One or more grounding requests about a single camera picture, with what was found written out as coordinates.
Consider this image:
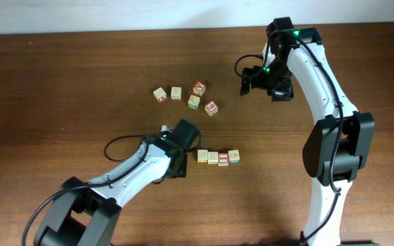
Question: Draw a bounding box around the blue trimmed picture block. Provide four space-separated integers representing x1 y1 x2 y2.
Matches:
228 150 240 164

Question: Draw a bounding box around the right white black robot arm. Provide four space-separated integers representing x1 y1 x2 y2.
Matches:
238 17 375 245

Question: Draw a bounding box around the green trimmed wooden block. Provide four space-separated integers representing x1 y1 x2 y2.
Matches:
187 95 200 109

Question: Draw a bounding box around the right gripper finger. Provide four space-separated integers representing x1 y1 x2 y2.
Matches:
271 90 292 102
240 68 252 96

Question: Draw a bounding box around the red letter I block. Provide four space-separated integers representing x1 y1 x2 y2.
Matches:
218 153 230 167

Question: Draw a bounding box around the wooden block red side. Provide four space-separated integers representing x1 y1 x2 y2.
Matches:
153 87 168 103

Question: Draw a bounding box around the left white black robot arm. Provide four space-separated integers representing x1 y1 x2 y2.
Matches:
32 120 202 245

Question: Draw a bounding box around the wooden number 3 block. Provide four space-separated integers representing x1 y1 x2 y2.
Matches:
207 152 219 165

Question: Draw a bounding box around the yellow number 2 block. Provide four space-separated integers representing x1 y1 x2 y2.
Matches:
197 149 209 163

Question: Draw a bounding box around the plain wooden block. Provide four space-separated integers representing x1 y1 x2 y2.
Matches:
170 87 182 100

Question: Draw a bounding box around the red letter A block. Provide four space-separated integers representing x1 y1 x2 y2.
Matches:
193 81 207 96

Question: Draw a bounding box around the red number 6 block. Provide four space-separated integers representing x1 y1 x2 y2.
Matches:
205 101 219 116

